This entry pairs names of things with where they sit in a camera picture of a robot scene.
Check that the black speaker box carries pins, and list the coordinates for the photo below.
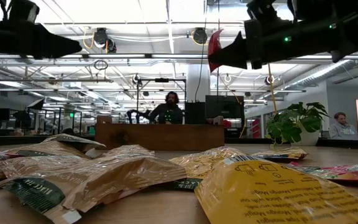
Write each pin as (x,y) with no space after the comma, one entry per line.
(194,113)

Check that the wooden tea box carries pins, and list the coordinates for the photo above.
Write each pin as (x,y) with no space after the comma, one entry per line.
(160,137)

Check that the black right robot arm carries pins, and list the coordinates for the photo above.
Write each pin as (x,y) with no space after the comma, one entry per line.
(353,28)

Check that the black background robot arm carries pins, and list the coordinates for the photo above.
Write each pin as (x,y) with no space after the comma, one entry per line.
(135,115)

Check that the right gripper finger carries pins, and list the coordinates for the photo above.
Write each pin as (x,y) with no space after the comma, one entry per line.
(233,54)

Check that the black monitor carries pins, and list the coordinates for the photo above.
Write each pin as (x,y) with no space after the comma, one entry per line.
(224,106)

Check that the green potted plant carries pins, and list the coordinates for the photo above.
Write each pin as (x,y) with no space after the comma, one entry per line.
(291,124)

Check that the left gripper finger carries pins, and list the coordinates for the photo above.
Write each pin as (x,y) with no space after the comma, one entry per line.
(26,40)

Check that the person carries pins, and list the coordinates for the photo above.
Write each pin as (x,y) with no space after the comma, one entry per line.
(342,127)
(168,112)

